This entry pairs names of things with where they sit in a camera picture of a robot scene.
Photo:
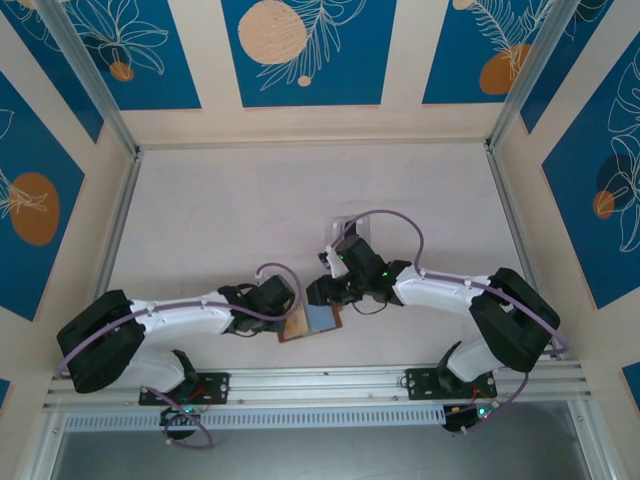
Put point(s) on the plain black credit card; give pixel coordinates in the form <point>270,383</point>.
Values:
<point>354,227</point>

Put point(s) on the gold credit card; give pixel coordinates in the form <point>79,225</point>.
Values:
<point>296,327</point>

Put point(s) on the clear acrylic card box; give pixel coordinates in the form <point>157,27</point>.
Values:
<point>336,227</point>

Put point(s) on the brown leather card holder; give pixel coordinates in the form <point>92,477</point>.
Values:
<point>322,320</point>

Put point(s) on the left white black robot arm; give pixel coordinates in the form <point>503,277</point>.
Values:
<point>185,315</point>

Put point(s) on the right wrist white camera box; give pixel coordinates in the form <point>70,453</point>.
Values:
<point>334,262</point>

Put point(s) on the aluminium mounting rail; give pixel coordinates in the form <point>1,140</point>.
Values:
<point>320,382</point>

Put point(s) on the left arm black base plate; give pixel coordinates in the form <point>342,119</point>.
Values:
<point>220,387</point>

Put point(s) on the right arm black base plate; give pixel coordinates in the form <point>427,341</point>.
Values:
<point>420,385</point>

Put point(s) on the aluminium table end rail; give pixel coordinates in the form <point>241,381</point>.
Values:
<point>310,145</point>

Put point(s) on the aluminium table side rail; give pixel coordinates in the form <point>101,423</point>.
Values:
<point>120,225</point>
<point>520,250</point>

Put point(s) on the short aluminium frame post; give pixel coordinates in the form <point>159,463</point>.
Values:
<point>590,440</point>
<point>42,447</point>

